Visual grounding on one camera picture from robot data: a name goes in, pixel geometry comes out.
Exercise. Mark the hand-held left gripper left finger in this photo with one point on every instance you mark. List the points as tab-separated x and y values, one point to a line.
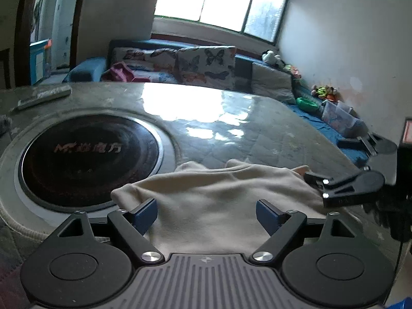
146	213

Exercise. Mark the dark wooden door frame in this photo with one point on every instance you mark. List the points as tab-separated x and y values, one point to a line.
24	22

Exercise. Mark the colourful soft toys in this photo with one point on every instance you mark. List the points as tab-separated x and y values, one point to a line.
293	71

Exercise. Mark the blue sectional sofa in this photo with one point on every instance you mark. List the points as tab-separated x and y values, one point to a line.
244	70

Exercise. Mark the plain grey cushion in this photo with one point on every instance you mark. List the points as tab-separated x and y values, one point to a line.
273	82

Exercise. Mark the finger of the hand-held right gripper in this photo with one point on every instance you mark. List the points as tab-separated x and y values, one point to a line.
354	142
338	193

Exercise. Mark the green plastic bowl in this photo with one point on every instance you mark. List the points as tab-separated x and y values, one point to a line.
306	103

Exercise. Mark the yellow plush toy pile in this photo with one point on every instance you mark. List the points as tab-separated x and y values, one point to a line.
323	91

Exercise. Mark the pink clothing pile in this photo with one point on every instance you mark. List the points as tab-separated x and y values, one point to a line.
120	72

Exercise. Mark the white plush toy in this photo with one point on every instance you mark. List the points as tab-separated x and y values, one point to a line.
270	58

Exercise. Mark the cream cloth garment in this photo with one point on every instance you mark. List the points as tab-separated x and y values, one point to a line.
209	199

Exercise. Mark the square butterfly print pillow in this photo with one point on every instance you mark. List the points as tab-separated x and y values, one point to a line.
207	67

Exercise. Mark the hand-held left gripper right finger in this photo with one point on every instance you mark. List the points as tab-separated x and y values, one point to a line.
266	215

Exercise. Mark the clear plastic storage box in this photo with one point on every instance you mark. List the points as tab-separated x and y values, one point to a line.
341	119

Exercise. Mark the large window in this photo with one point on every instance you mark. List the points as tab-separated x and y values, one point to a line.
206	0

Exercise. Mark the long butterfly print pillow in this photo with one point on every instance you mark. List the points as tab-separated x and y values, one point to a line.
144	56

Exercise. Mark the dark grey cloth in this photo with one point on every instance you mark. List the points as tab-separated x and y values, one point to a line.
4	125

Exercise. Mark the grey flat rectangular object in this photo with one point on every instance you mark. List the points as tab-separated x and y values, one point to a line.
45	96

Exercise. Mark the blue patterned flat pillow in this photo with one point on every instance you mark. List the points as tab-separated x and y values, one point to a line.
157	76

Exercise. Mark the cyan baby cot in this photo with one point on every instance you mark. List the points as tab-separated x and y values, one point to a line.
38	64

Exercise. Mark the round black induction cooktop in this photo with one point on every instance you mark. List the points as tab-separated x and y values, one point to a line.
90	167

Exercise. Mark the person's right hand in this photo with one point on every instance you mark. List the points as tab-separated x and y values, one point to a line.
396	215

